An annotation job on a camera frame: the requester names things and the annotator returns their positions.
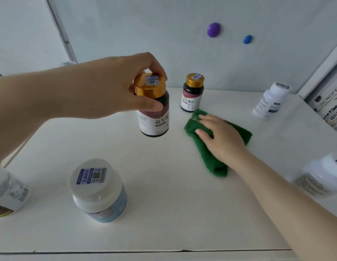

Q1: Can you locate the white printed carton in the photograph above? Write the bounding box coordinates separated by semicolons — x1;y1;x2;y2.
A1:
304;70;337;133

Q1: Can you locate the green cleaning cloth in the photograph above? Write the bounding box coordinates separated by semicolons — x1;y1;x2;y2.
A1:
184;108;253;178

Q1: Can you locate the purple wall knob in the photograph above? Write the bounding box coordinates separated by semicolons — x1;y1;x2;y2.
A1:
207;22;221;38

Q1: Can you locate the white bottle navy label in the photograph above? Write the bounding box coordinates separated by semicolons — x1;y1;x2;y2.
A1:
252;82;290;119
292;153;337;198

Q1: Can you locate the person's right forearm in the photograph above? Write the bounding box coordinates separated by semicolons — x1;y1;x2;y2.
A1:
232;152;337;261

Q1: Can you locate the person's right hand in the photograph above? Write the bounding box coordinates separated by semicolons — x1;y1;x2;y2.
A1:
195;114;249;168

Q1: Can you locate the person's left forearm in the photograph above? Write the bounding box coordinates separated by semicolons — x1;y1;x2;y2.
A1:
0;62;82;166

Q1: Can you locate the person's left hand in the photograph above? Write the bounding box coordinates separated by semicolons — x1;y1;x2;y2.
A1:
76;52;168;120

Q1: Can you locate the white bottle light blue label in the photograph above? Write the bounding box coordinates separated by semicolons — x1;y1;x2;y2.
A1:
68;158;129;224

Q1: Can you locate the gold cap dark bottle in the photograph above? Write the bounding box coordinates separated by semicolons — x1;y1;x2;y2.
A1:
133;72;171;138
180;73;205;113

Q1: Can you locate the white bottle brown label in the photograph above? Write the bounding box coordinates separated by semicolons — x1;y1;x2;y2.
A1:
0;168;31;219

